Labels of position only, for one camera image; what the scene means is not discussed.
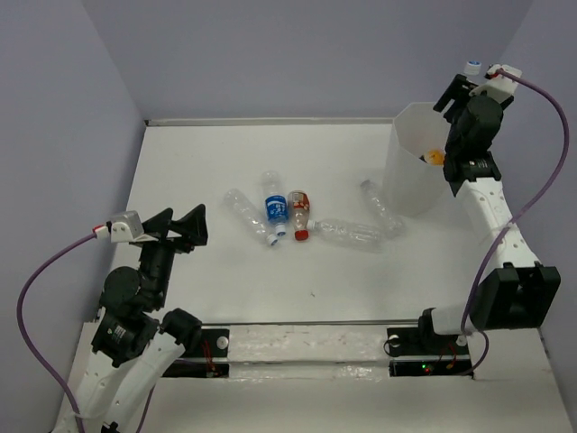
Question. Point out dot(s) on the clear crushed plastic bottle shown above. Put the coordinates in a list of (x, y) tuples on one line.
[(249, 217)]

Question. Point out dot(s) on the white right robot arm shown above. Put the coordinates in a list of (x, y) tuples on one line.
[(511, 289)]

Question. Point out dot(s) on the blue label water bottle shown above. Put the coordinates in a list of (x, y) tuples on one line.
[(275, 202)]

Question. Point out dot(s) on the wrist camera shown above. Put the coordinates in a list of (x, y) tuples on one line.
[(498, 87), (124, 227)]

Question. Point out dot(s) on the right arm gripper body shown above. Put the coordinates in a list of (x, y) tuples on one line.
[(450, 145)]

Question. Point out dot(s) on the orange juice bottle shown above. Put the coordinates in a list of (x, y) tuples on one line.
[(433, 157)]

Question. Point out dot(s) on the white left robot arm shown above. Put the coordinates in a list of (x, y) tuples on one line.
[(131, 350)]

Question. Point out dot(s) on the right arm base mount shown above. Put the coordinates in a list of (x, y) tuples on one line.
[(410, 355)]

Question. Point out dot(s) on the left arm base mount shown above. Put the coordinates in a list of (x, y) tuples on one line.
[(207, 360)]

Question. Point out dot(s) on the white plastic bin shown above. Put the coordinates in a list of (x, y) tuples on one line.
[(410, 185)]

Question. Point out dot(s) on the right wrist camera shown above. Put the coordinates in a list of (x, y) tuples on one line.
[(498, 87)]

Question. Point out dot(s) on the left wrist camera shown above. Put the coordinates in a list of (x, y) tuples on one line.
[(124, 227)]

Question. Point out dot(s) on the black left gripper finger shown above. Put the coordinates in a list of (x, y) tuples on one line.
[(191, 229), (158, 225)]

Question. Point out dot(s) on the red cap small bottle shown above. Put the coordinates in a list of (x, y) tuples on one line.
[(299, 214)]

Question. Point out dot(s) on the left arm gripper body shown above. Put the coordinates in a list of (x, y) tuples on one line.
[(159, 257)]

